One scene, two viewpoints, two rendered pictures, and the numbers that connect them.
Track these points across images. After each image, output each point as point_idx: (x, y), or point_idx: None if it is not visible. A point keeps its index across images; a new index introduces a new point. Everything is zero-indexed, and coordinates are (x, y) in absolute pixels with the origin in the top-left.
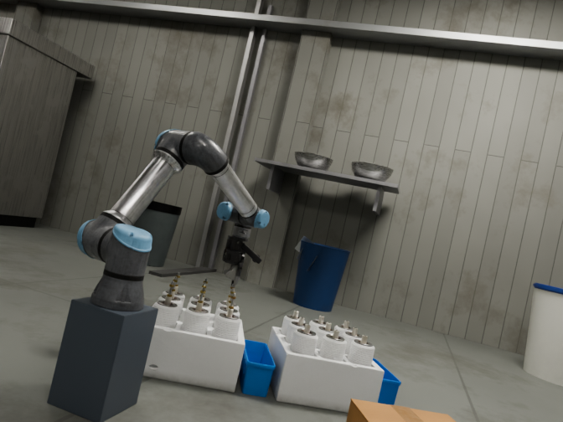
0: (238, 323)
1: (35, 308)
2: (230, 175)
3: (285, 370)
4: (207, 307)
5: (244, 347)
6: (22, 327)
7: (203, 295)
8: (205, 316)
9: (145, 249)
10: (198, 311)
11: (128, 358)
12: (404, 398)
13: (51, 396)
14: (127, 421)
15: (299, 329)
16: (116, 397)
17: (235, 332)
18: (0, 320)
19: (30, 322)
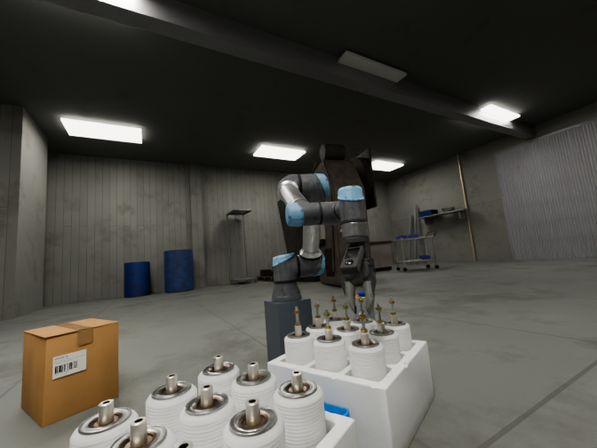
0: (284, 341)
1: (507, 352)
2: (281, 194)
3: None
4: (335, 331)
5: (267, 366)
6: (432, 348)
7: (344, 318)
8: (306, 329)
9: (273, 265)
10: (310, 324)
11: (271, 330)
12: None
13: None
14: (264, 367)
15: (231, 365)
16: (271, 352)
17: (285, 352)
18: (445, 343)
19: (449, 350)
